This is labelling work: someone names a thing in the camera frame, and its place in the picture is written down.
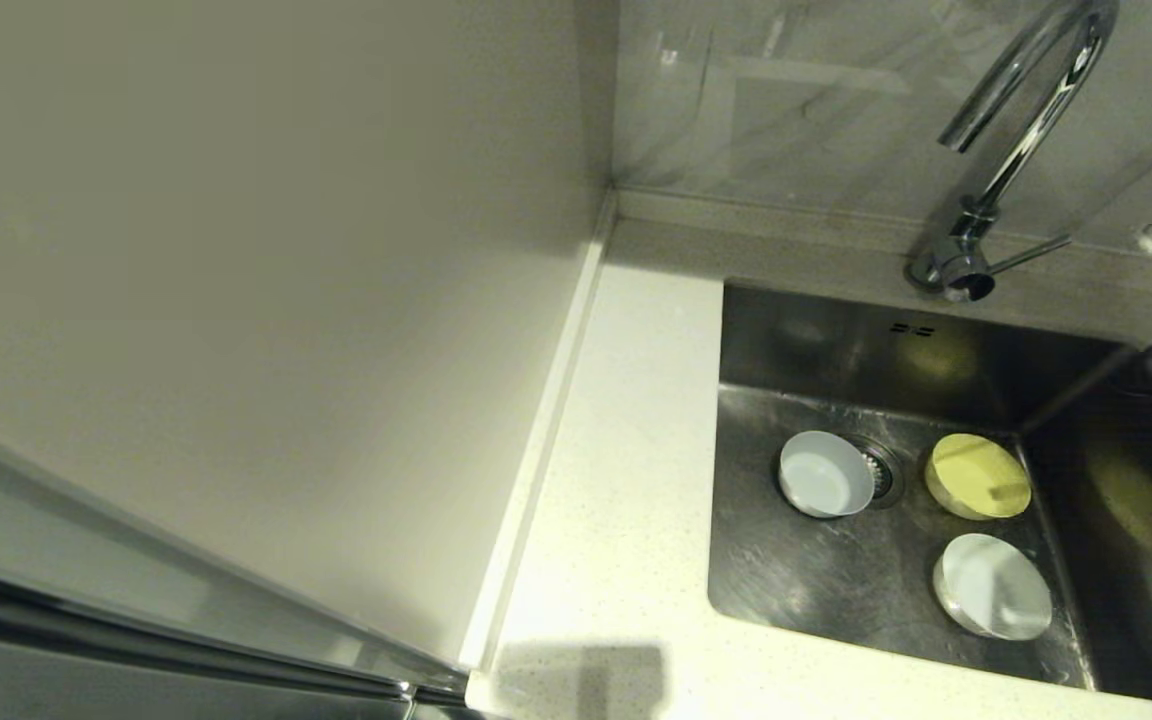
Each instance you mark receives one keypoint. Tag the yellow bowl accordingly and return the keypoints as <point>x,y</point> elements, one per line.
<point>978,475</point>

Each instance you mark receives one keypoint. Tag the white ceramic bowl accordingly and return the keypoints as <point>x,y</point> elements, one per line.
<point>823,475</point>
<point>994,588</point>

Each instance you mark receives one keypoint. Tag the stainless steel sink basin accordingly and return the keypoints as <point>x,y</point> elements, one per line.
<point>836,590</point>

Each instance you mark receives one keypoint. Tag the chrome gooseneck faucet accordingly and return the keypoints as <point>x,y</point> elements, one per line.
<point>1036,120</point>

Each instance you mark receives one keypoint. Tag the round metal drain strainer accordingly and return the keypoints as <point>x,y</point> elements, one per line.
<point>886,478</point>

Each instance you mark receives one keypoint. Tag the white edge trim strip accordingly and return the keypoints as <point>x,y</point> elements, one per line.
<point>536,450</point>

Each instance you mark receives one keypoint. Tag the white appliance side panel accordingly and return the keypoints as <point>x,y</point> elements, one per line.
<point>236,250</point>

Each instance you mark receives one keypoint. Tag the grey steel appliance door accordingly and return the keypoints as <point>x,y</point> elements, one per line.
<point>36,680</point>

